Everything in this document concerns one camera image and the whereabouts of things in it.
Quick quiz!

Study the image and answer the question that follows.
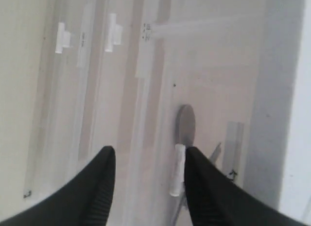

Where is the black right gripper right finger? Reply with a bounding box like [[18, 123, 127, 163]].
[[185, 147, 302, 226]]

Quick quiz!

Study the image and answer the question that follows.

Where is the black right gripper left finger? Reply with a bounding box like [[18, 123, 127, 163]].
[[1, 146, 115, 226]]

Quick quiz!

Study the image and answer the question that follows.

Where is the key bunch with blue tag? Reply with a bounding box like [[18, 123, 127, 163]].
[[175, 104, 222, 163]]

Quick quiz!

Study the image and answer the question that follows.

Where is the bottom wide clear drawer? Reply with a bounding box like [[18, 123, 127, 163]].
[[23, 0, 96, 200]]

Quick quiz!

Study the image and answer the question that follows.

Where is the wide clear drawer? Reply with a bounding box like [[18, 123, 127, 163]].
[[79, 0, 159, 226], [23, 0, 96, 200]]

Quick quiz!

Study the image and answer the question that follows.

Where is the translucent plastic drawer cabinet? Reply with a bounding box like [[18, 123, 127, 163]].
[[24, 0, 311, 226]]

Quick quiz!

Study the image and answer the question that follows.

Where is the middle wide clear drawer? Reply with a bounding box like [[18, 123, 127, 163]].
[[79, 0, 159, 226]]

